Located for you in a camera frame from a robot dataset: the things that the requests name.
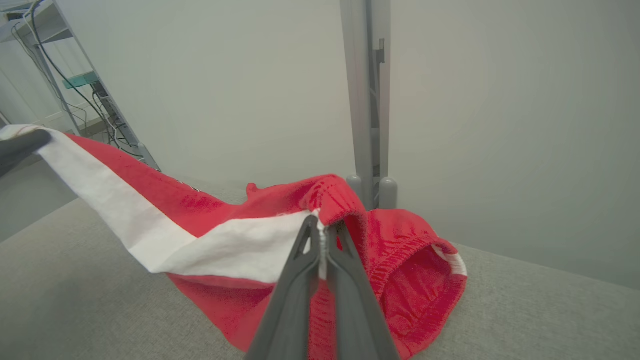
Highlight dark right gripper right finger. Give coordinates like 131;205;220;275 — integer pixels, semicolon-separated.
327;225;401;360

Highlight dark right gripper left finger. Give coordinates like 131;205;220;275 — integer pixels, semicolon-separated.
245;216;321;360

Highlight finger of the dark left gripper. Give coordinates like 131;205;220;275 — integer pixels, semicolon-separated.
0;131;52;178

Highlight red shorts with white stripes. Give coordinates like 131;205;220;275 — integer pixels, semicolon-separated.
0;124;469;360

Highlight teal box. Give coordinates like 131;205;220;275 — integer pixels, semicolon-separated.
62;71;99;90

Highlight grey metal shelf rack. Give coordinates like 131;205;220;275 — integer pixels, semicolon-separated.
0;0;162;172

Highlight grey cylindrical post foot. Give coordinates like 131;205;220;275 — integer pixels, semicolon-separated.
346;173;363;201
378;176;399;210

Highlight grey metal partition post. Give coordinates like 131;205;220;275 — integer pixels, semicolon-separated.
340;0;392;211

